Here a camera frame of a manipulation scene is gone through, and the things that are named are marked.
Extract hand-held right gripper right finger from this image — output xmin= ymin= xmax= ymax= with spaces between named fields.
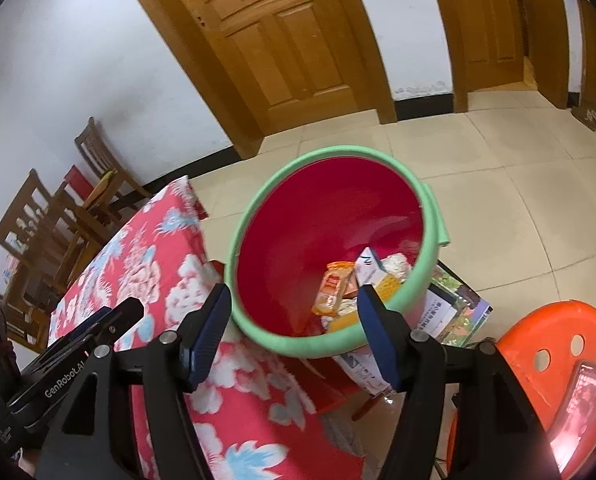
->
xmin=356 ymin=285 xmax=561 ymax=480

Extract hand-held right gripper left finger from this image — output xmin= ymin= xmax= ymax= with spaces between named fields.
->
xmin=35 ymin=283 xmax=233 ymax=480

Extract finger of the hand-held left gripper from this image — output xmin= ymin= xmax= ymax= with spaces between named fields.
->
xmin=48 ymin=297 xmax=145 ymax=361

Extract yellow foam net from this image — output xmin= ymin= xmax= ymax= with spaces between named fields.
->
xmin=325 ymin=310 xmax=367 ymax=334

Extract orange snack items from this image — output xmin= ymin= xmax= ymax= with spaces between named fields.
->
xmin=376 ymin=274 xmax=405 ymax=307

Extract orange snack packet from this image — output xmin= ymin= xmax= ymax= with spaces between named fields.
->
xmin=312 ymin=261 xmax=355 ymax=317

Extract white green medicine box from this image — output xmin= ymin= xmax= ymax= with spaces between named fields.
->
xmin=354 ymin=247 xmax=386 ymax=289

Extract large paper ball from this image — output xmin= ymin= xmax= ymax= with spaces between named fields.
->
xmin=383 ymin=254 xmax=410 ymax=281

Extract red bucket with green rim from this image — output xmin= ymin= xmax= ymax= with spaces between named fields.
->
xmin=224 ymin=146 xmax=451 ymax=358

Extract white printed carton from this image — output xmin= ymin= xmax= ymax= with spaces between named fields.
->
xmin=335 ymin=350 xmax=397 ymax=397

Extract red plastic stool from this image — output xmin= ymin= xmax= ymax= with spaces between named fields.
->
xmin=293 ymin=355 xmax=379 ymax=422

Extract red floral tablecloth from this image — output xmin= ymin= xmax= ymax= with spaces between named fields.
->
xmin=48 ymin=176 xmax=366 ymax=480

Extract colourful magazine on floor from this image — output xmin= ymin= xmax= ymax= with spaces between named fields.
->
xmin=410 ymin=260 xmax=494 ymax=347

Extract yellow seat cushion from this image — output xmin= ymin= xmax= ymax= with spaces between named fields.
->
xmin=90 ymin=170 xmax=115 ymax=207

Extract tall wooden chair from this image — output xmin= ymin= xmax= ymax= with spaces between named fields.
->
xmin=0 ymin=169 xmax=104 ymax=281

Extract orange plastic stool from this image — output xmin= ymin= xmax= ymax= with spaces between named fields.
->
xmin=445 ymin=300 xmax=596 ymax=480

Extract wooden chair with cushion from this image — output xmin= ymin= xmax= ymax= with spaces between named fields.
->
xmin=74 ymin=116 xmax=152 ymax=212

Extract smartphone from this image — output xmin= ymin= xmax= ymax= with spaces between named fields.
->
xmin=548 ymin=360 xmax=596 ymax=469

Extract brown slipper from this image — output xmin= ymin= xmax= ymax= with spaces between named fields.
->
xmin=570 ymin=107 xmax=596 ymax=132

